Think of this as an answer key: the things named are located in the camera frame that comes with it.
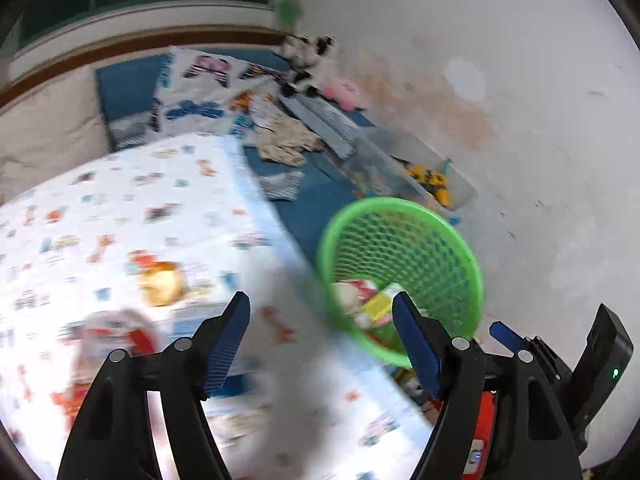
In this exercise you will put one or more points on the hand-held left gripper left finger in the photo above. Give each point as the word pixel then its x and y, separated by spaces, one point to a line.
pixel 227 345

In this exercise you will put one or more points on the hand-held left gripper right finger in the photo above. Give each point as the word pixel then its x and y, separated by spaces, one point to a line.
pixel 417 345

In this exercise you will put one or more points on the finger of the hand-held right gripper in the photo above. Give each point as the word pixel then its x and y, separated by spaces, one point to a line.
pixel 505 334

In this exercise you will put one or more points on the white blue cardboard box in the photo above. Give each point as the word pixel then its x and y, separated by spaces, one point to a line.
pixel 197 320

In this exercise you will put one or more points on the clear bottle yellow label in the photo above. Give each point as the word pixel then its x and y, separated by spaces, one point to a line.
pixel 380 305

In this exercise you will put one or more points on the gold foil wrapper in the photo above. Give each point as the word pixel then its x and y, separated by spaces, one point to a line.
pixel 160 282

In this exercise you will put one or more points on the red clear plastic cup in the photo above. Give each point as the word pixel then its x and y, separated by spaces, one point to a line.
pixel 125 330

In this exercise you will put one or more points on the green plastic mesh basket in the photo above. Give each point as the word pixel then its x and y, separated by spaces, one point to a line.
pixel 430 240

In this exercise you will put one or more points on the red plastic object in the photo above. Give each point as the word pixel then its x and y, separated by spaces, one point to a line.
pixel 480 420

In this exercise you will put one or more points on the yellow toy truck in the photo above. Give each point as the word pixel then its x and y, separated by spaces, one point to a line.
pixel 417 174
pixel 439 189

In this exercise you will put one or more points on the white printed blanket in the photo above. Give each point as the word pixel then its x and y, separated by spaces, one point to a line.
pixel 150 200

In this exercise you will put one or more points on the grey striped cloth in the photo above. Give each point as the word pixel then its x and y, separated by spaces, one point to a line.
pixel 282 185

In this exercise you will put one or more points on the clear plastic storage box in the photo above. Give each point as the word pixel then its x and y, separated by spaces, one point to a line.
pixel 385 160

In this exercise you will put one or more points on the beige printed garment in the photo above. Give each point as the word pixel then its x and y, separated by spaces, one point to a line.
pixel 287 135

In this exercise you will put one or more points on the blue grey patterned pad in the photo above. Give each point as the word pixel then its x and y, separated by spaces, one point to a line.
pixel 325 122

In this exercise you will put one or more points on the large butterfly print pillow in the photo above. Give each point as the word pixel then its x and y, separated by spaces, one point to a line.
pixel 210 90

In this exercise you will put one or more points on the pink plush toy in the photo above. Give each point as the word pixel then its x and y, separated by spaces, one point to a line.
pixel 345 92

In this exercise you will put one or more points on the blue backrest cushion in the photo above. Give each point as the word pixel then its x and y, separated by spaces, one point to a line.
pixel 127 95

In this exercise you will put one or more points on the beige pillow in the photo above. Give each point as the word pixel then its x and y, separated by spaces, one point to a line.
pixel 45 130

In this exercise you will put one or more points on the black white cow plush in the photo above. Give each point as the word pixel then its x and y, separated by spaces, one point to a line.
pixel 305 60

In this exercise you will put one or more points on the brown wooden headboard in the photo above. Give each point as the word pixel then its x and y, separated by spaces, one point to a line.
pixel 125 52

